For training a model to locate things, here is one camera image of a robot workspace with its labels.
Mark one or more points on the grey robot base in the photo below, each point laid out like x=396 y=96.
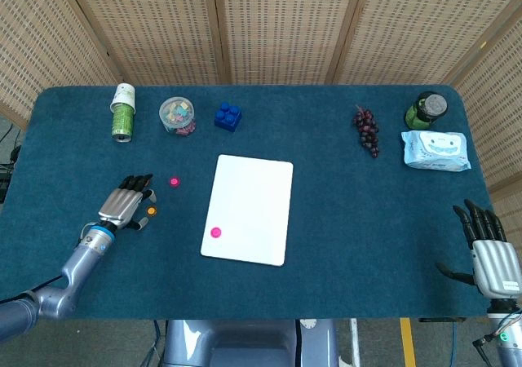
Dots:
x=244 y=342

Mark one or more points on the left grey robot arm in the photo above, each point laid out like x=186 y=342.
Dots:
x=81 y=261

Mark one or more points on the clear jar of clips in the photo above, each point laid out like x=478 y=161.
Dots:
x=177 y=116

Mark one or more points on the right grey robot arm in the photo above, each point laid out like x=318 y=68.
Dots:
x=510 y=342

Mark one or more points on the white table leg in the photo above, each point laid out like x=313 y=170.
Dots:
x=355 y=342

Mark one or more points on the green jar with lid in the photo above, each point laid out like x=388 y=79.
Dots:
x=424 y=112

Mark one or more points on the blue building block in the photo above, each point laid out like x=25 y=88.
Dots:
x=227 y=118

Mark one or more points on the light blue wet wipes pack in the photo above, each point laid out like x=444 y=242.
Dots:
x=436 y=151

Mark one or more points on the green drink can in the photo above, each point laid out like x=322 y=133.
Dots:
x=122 y=124

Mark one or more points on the white paper cup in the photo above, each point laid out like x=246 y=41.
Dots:
x=123 y=95

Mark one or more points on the black background equipment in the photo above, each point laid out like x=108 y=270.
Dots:
x=6 y=175

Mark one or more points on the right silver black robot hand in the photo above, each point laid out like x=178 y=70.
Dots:
x=495 y=269

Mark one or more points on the orange disc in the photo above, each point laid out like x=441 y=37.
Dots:
x=151 y=210

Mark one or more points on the bamboo folding screen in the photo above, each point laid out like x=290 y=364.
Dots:
x=285 y=24

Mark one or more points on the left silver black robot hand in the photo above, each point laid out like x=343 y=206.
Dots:
x=120 y=206

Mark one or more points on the black under-table bracket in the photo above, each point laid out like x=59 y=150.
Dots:
x=442 y=319

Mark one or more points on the white rectangular board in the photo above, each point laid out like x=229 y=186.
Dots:
x=249 y=208

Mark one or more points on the dark red grape bunch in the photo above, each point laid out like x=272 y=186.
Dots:
x=367 y=130

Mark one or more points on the pink disc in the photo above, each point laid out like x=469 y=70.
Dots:
x=174 y=181
x=215 y=232

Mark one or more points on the blue table cloth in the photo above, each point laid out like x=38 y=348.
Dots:
x=346 y=240

